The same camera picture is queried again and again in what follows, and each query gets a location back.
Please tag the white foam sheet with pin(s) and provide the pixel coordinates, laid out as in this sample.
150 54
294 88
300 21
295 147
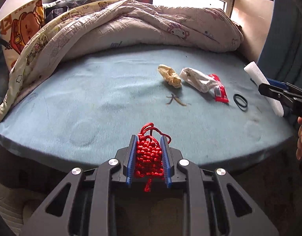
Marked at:
258 77

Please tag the cream paper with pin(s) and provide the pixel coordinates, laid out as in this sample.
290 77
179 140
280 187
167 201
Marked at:
170 76

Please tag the white tissue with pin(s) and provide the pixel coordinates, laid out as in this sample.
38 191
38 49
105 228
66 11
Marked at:
197 79

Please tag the person's right hand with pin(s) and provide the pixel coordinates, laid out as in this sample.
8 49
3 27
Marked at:
299 142

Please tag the red and white wrapper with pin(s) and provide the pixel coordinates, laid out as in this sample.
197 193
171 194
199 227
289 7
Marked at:
219 90

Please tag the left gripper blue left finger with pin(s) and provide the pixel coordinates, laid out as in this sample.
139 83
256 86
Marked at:
130 160

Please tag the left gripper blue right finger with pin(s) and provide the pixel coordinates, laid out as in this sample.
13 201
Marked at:
166 161

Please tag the dark clothing pile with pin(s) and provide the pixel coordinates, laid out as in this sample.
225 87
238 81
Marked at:
55 9

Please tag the teal mattress sheet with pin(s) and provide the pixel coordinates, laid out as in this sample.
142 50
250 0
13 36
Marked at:
91 106

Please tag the yellow cartoon bear pillow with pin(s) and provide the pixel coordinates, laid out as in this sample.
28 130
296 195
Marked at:
18 27

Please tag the pink cartoon quilt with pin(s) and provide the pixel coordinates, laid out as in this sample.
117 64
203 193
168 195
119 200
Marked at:
110 24

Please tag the teal curtain right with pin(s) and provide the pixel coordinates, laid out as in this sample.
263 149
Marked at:
281 57

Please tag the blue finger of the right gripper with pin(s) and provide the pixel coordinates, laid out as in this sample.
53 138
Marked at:
275 93
276 83

